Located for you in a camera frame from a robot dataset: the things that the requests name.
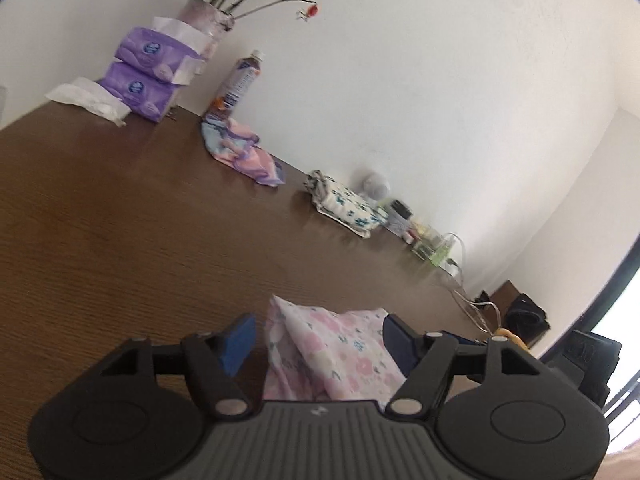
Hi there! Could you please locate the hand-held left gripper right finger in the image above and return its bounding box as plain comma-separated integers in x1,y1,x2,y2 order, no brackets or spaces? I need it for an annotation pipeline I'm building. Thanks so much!
382,314,542,419

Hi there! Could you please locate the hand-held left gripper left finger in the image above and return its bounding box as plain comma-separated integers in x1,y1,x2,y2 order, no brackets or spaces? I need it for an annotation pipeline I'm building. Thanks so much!
101,312,258,419

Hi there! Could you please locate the pink floral dress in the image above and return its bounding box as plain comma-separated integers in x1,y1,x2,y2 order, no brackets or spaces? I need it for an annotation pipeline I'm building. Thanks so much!
262,294,407,402

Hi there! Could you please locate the clear glass cup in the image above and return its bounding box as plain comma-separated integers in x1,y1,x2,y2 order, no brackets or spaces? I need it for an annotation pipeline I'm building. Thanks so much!
432,232,466,273

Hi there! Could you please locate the yellow object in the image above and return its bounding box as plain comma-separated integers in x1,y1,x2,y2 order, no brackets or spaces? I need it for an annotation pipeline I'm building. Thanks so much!
495,328,528,351

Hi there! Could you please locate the wooden cabinet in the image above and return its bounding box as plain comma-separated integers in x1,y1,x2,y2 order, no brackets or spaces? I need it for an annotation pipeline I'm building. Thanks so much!
489,280,523,311

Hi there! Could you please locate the white printed container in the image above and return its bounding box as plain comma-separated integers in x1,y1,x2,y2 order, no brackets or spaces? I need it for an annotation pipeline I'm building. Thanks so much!
386,207,415,236

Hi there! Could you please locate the black bag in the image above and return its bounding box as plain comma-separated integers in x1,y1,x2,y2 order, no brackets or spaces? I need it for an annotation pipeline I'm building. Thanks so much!
505,294,552,348

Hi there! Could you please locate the folded white teal-flower cloth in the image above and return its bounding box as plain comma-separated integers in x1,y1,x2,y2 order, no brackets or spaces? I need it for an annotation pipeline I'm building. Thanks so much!
305,169,390,237

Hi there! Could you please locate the black chair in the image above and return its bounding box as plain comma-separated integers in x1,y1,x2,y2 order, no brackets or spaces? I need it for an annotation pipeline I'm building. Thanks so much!
542,329,623,411

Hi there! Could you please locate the pastel pink purple towel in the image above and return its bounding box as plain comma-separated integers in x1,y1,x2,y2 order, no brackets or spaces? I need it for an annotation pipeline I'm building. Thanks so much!
201,114,287,187

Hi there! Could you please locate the plastic drink bottle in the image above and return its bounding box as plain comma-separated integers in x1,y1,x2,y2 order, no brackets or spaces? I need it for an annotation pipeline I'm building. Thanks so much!
207,49,266,118

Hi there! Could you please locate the purple tissue pack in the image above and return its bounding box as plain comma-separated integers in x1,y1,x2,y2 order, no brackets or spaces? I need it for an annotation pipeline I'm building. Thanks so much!
96,60,193,123
114,16,207,83

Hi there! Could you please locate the crumpled white tissue paper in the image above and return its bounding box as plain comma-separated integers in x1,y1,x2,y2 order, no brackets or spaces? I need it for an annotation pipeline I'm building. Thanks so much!
45,76,128,126

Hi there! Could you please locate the pink wrapped vase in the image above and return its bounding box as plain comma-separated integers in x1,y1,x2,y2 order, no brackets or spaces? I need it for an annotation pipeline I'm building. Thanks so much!
176,0,236,58

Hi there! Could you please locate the black window frame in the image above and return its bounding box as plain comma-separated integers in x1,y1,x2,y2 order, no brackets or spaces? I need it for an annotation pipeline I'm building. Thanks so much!
542,232,640,441

